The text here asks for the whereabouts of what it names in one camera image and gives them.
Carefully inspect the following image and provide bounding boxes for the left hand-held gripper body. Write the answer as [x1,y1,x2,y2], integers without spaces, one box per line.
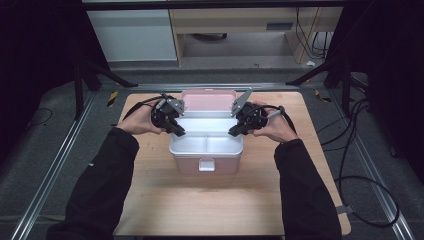
[150,93,186,130]

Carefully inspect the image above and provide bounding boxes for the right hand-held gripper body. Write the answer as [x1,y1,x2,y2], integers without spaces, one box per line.
[230,87,269,131]

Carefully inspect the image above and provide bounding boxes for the white tray insert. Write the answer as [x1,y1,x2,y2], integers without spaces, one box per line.
[169,111,244,157]

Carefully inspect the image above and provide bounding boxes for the pink storage box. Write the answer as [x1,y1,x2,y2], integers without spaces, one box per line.
[168,88,246,177]

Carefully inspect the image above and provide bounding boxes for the person's right hand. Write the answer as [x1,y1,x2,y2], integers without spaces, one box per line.
[248,100,300,144]

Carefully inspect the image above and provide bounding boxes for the person's left hand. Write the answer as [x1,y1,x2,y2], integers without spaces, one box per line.
[116,103,167,136]

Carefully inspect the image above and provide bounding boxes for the yellow black tape strip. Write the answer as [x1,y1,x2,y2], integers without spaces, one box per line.
[106,90,119,108]
[314,89,333,104]

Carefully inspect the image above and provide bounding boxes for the white cabinet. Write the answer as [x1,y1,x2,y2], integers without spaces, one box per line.
[86,9,178,63]

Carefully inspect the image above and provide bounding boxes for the black metal stand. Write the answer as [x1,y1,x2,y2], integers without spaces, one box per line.
[285,54,355,117]
[73,54,139,120]

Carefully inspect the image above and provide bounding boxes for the light wooden desk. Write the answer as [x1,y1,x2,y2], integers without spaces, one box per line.
[168,7,344,66]

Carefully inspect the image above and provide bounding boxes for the grey tape piece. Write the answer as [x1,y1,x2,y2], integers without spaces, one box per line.
[335,205,354,216]

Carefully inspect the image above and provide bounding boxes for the black curtain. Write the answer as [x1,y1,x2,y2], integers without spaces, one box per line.
[328,0,424,186]
[0,0,111,164]

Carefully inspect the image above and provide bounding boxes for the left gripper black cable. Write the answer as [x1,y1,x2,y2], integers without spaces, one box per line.
[114,95,177,127]

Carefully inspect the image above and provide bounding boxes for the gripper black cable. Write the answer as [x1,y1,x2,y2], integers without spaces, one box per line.
[253,104,400,229]
[114,95,177,127]

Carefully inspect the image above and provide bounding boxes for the black cables behind desk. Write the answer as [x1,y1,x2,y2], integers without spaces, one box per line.
[294,6,334,60]

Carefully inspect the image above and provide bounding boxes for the black floor cables bundle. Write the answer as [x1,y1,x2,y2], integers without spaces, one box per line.
[316,97,372,158]

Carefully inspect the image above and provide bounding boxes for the thin black floor cable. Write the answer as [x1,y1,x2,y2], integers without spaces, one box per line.
[25,107,54,130]

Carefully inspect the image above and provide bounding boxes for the aluminium floor rail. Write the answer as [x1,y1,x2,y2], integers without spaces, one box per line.
[10,91,98,240]
[328,89,417,240]

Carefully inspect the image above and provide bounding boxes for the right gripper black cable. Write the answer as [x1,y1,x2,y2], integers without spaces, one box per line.
[253,104,400,229]

